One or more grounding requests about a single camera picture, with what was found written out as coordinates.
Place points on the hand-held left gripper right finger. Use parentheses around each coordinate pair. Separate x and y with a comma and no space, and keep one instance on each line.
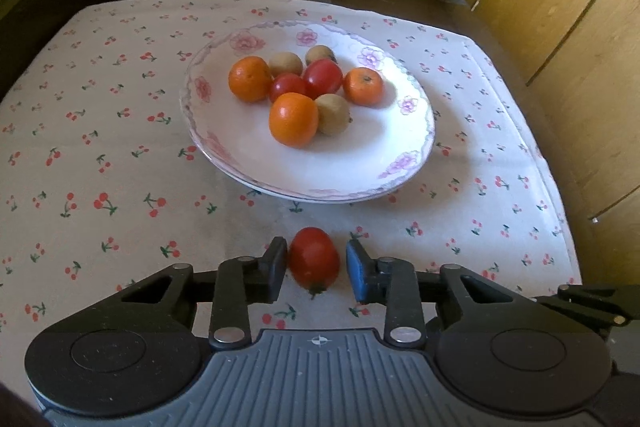
(356,269)

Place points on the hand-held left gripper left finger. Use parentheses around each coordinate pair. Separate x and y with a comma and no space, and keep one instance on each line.
(274,272)

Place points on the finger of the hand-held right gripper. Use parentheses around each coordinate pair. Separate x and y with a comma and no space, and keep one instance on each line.
(580,310)
(585,293)

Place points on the red oval tomato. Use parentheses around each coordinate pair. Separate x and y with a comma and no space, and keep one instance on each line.
(323,78)
(314,259)

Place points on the white floral plate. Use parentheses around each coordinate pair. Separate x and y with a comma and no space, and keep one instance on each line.
(360,152)

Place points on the brown longan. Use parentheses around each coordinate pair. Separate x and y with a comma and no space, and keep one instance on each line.
(332,114)
(286,63)
(320,54)

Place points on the orange tangerine with green stem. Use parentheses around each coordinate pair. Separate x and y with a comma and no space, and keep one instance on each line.
(363,86)

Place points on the small round red tomato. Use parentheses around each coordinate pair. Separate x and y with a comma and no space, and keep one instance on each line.
(287,87)

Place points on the cherry print tablecloth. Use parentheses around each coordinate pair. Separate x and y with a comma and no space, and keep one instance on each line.
(100,107)

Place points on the wooden wardrobe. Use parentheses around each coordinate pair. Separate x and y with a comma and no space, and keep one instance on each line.
(575,32)

